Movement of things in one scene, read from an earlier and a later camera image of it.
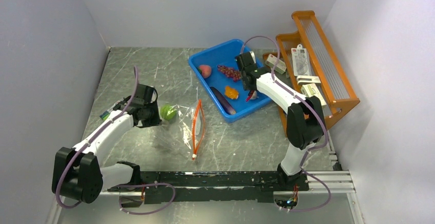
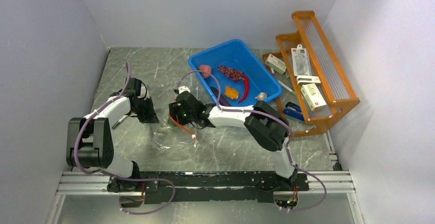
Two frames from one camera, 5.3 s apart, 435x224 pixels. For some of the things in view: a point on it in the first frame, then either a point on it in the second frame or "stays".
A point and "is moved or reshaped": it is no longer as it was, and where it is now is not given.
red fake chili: (250, 95) is moved or reshaped
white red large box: (311, 89) stays
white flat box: (302, 80) stays
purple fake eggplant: (224, 105) stays
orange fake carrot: (231, 93) stays
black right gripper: (247, 88) → (175, 110)
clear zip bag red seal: (183, 135) is moved or reshaped
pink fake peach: (205, 70) stays
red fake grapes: (231, 72) stays
